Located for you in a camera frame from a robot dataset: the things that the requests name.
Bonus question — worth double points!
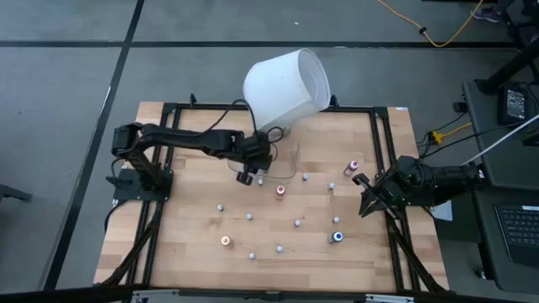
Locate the black power box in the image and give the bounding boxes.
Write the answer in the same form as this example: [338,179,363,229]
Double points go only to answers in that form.
[498,85,528,126]

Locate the yellow power plug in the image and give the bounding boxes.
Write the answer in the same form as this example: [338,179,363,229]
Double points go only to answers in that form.
[430,121,473,145]

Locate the black desk leg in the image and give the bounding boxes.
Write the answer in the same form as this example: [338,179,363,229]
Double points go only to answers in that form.
[475,40,539,96]

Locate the white paper sheet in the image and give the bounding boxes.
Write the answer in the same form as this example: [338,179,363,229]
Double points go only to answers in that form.
[430,199,454,222]

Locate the dark grey side desk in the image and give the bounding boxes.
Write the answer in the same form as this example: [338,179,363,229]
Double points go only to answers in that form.
[462,78,539,294]

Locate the person's foot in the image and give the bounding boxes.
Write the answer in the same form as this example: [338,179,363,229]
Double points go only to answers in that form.
[470,6,503,24]

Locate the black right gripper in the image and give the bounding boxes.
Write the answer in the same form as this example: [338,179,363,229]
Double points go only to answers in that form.
[351,157,424,219]

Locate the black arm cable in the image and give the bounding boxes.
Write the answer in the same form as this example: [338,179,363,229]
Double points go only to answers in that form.
[201,98,259,138]

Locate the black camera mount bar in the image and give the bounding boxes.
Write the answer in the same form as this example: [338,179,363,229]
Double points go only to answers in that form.
[0,284,539,303]

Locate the black table frame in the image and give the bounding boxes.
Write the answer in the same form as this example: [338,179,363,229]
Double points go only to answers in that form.
[94,94,450,295]

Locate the white rod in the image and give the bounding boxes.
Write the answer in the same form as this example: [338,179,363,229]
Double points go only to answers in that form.
[461,112,539,166]

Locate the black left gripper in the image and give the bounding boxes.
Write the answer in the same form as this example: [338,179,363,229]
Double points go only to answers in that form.
[235,133,275,186]

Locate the yellow floor extension cord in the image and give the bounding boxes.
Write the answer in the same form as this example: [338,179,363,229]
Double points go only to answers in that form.
[376,0,485,48]

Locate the black laptop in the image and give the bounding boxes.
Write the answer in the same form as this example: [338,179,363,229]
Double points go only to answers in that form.
[493,204,539,268]

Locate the grey floor object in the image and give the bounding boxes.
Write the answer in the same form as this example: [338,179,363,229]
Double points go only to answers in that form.
[0,183,33,204]

